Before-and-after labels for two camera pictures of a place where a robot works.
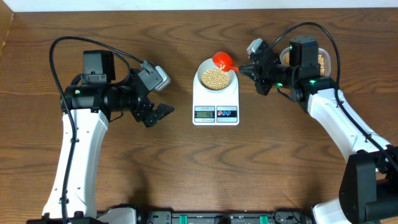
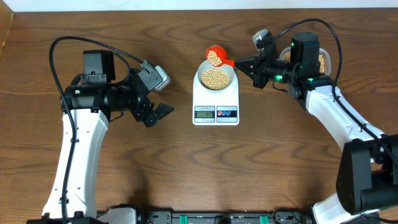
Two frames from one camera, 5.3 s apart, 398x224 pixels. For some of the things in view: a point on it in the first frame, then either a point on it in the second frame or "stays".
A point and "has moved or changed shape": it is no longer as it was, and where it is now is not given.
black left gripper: x=140 y=113 stays
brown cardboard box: x=6 y=17 stays
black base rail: x=300 y=216 stays
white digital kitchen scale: x=212 y=108 stays
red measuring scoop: x=224 y=58 has moved or changed shape
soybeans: x=221 y=66 -> x=213 y=58
